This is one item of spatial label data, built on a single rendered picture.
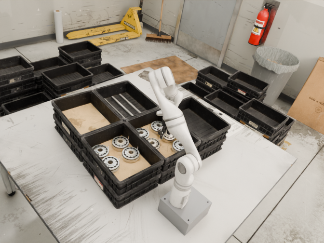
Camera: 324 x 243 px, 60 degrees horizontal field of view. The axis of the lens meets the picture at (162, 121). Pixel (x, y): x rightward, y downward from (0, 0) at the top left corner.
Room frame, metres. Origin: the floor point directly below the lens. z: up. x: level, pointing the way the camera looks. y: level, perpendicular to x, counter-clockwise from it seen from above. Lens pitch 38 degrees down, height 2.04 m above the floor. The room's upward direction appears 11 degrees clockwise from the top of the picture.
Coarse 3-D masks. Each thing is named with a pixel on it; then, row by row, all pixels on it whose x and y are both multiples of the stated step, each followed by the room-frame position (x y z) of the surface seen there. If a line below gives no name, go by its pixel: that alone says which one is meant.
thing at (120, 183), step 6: (108, 126) 1.27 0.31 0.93; (114, 126) 1.29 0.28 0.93; (96, 132) 1.20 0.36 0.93; (84, 144) 1.10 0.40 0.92; (90, 150) 1.06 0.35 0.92; (96, 156) 1.02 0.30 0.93; (102, 162) 0.98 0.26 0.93; (162, 162) 1.07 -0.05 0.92; (108, 168) 0.95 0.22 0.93; (150, 168) 1.01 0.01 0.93; (108, 174) 0.93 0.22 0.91; (138, 174) 0.95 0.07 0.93; (144, 174) 0.98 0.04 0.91; (114, 180) 0.89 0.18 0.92; (126, 180) 0.90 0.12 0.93; (132, 180) 0.92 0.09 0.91; (120, 186) 0.87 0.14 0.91
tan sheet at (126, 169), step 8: (104, 144) 1.22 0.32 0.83; (112, 152) 1.16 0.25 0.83; (120, 152) 1.17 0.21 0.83; (120, 160) 1.11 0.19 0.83; (144, 160) 1.15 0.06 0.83; (120, 168) 1.05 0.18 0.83; (128, 168) 1.06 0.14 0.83; (136, 168) 1.08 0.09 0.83; (144, 168) 1.09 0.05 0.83; (120, 176) 0.99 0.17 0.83; (128, 176) 1.01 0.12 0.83
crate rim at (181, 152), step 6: (144, 114) 1.45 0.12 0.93; (126, 120) 1.36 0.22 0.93; (132, 126) 1.31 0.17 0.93; (138, 132) 1.27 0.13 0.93; (144, 138) 1.23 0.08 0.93; (198, 138) 1.32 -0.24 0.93; (150, 144) 1.19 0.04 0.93; (198, 144) 1.28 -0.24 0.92; (156, 150) 1.14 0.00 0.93; (180, 150) 1.18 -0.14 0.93; (162, 156) 1.11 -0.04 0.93; (174, 156) 1.13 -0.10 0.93
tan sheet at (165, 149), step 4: (148, 124) 1.48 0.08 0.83; (144, 128) 1.43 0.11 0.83; (148, 128) 1.44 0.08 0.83; (152, 136) 1.37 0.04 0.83; (156, 136) 1.38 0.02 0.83; (160, 140) 1.35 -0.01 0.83; (164, 144) 1.32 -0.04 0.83; (168, 144) 1.32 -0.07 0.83; (160, 148) 1.27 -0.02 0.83; (164, 148) 1.28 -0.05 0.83; (168, 148) 1.28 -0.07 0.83; (160, 152) 1.24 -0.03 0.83; (164, 152) 1.24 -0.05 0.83; (168, 152) 1.25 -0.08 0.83; (172, 152) 1.26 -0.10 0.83; (164, 156) 1.21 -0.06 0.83; (168, 156) 1.22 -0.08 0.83
